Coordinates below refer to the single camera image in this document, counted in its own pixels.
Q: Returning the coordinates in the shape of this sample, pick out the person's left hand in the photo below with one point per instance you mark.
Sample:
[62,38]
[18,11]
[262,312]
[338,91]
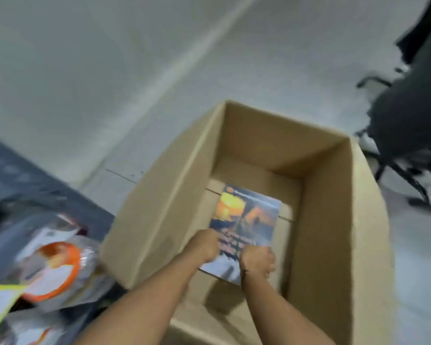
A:
[202,245]

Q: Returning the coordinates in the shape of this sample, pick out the black office chair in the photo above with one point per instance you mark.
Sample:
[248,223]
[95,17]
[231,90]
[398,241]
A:
[411,114]

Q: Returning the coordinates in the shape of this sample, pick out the person's right hand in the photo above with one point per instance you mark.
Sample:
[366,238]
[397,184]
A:
[257,261]

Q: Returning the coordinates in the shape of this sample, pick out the blue orange picture packet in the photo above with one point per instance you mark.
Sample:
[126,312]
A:
[245,220]

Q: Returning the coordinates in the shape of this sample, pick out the open cardboard box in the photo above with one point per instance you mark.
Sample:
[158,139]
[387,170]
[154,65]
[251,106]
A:
[258,197]

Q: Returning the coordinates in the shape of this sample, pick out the orange white silver snack packet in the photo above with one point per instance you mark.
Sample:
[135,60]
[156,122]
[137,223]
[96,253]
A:
[54,269]

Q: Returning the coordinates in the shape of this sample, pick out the person's left fingers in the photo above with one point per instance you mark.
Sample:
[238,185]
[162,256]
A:
[214,244]

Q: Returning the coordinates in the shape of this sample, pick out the person's right forearm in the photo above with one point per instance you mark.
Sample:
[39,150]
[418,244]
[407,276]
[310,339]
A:
[276,311]

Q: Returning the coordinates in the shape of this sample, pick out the person's left forearm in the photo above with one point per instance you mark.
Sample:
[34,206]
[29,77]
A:
[136,297]

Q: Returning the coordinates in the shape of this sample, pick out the person's right fingers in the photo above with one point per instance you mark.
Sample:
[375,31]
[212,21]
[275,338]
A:
[262,253]

